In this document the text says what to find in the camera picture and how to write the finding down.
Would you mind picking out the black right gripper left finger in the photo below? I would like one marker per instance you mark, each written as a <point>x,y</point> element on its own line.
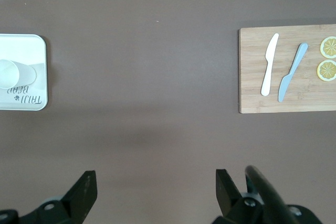
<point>81,197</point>

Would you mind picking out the white plastic knife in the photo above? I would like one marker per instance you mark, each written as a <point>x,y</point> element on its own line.
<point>269,66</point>

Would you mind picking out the yellow lemon slice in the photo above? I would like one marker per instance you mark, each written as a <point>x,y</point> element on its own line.
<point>326,70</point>
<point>328,47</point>

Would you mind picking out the wooden cutting board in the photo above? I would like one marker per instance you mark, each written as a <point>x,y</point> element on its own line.
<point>252,103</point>

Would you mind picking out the beige bear print tray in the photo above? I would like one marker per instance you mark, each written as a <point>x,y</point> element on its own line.
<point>31,51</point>

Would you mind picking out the white plastic cup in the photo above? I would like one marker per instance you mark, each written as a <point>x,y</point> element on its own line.
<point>15,74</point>

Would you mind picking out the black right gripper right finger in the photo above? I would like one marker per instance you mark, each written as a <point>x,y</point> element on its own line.
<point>227,197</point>

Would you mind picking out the grey plastic knife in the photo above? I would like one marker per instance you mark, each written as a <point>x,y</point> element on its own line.
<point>291,74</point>

